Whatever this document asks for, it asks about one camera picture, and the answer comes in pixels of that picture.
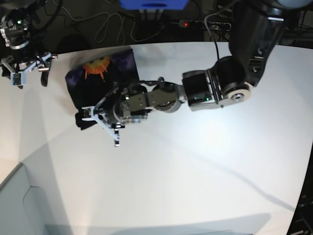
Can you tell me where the black T-shirt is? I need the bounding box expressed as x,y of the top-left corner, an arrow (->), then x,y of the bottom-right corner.
65,49 -> 139,130

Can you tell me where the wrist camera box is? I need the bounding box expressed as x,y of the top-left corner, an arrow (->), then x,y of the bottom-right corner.
10,71 -> 26,89
82,106 -> 94,121

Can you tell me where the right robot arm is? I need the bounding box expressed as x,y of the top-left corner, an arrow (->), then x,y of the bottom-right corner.
0,0 -> 63,89

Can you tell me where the grey cable on floor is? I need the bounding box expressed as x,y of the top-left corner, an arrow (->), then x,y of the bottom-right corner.
52,0 -> 162,44

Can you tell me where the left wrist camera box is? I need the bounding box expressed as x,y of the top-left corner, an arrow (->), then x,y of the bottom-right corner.
82,106 -> 94,121

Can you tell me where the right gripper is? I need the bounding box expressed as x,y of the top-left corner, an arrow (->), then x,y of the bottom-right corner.
0,47 -> 58,87

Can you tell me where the black power strip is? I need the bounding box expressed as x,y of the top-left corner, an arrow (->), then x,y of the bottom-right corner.
178,20 -> 232,31

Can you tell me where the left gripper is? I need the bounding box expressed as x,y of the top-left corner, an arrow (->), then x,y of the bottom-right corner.
91,85 -> 149,147

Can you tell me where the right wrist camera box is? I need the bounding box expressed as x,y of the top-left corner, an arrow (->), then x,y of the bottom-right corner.
10,71 -> 26,89

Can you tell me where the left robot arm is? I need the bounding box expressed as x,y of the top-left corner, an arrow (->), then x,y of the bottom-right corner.
84,0 -> 310,146

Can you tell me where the blue plastic box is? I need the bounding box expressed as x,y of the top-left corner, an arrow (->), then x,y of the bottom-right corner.
119,0 -> 188,10

